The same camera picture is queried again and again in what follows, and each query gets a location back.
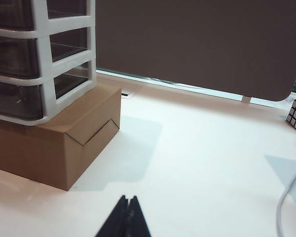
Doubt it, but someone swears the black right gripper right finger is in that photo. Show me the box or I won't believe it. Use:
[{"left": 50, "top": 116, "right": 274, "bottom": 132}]
[{"left": 125, "top": 196, "right": 152, "bottom": 237}]

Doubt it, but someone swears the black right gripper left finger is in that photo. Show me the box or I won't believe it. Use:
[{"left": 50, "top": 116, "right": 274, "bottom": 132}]
[{"left": 95, "top": 195, "right": 130, "bottom": 237}]

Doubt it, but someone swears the smoky transparent drawer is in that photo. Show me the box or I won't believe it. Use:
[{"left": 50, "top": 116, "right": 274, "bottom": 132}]
[
  {"left": 0, "top": 27, "right": 88, "bottom": 80},
  {"left": 0, "top": 0, "right": 88, "bottom": 32},
  {"left": 0, "top": 61, "right": 91, "bottom": 121}
]

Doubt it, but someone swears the brown cardboard box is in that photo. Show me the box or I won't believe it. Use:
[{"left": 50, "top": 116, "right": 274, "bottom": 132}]
[{"left": 0, "top": 85, "right": 122, "bottom": 192}]

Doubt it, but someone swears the grey-brown desk partition panel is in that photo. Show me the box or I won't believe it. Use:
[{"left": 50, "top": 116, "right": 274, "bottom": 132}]
[{"left": 95, "top": 0, "right": 296, "bottom": 102}]

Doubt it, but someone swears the white cable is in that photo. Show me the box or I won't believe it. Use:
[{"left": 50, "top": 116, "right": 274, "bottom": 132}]
[{"left": 277, "top": 164, "right": 296, "bottom": 237}]

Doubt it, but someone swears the white plastic drawer cabinet frame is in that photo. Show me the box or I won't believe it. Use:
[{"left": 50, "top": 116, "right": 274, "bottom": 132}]
[{"left": 0, "top": 0, "right": 97, "bottom": 127}]

